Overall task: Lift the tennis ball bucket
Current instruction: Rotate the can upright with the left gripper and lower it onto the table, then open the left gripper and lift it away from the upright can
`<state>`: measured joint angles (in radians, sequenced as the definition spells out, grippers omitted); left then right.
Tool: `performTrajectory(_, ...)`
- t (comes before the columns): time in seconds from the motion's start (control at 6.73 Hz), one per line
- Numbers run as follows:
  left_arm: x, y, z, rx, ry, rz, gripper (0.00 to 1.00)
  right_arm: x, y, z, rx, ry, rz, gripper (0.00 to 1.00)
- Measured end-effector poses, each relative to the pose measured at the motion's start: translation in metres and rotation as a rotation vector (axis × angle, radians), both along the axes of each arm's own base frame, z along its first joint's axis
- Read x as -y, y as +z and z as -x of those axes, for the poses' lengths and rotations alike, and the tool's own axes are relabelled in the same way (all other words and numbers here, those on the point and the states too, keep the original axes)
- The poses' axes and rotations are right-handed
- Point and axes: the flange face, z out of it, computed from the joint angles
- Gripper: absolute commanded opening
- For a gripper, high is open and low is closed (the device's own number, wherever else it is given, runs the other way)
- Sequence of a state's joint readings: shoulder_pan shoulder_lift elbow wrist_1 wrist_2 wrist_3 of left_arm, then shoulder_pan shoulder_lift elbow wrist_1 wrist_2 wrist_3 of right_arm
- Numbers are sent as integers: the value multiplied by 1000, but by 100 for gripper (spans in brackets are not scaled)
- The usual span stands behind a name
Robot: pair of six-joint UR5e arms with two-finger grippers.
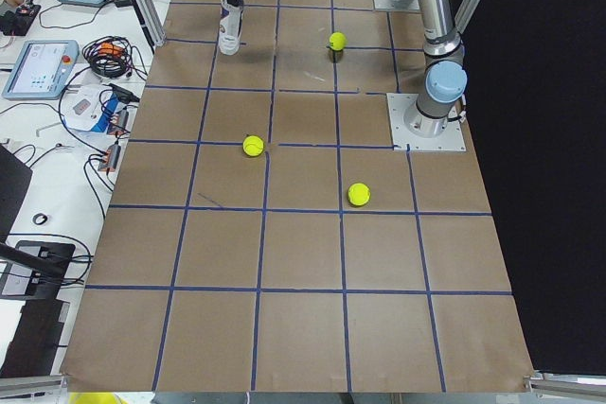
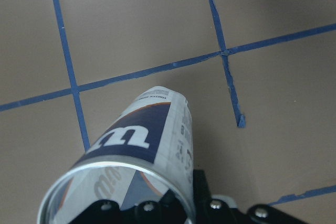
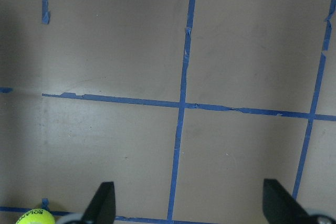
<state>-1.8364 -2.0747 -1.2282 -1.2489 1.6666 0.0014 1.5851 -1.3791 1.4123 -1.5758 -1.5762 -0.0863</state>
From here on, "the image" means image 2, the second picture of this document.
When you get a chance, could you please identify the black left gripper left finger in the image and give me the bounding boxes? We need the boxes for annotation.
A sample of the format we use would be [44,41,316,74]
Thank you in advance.
[76,190,188,224]

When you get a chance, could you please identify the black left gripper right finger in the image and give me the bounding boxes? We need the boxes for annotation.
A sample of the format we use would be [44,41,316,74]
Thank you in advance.
[193,169,305,223]

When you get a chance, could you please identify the white tennis ball can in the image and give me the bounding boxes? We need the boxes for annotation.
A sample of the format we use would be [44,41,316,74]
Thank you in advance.
[37,86,196,223]

